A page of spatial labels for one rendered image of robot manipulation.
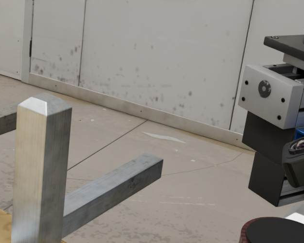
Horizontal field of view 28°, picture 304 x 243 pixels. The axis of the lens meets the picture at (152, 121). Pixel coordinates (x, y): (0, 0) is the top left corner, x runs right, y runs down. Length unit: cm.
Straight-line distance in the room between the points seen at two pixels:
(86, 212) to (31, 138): 20
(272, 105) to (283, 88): 5
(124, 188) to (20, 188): 23
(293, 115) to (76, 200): 59
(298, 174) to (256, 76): 73
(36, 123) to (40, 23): 333
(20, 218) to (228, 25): 277
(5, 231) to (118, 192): 18
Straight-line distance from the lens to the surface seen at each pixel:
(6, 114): 95
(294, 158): 51
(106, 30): 361
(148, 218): 259
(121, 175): 78
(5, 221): 65
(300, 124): 123
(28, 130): 55
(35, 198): 57
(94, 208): 73
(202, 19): 333
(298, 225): 43
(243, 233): 40
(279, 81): 119
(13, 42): 402
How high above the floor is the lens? 132
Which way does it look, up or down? 22 degrees down
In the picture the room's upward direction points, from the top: 8 degrees clockwise
